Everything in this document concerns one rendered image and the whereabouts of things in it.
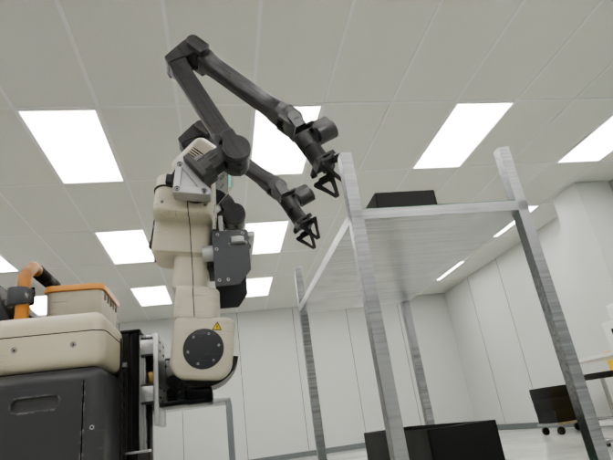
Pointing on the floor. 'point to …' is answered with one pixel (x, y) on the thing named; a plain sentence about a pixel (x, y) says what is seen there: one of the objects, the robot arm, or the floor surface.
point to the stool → (605, 393)
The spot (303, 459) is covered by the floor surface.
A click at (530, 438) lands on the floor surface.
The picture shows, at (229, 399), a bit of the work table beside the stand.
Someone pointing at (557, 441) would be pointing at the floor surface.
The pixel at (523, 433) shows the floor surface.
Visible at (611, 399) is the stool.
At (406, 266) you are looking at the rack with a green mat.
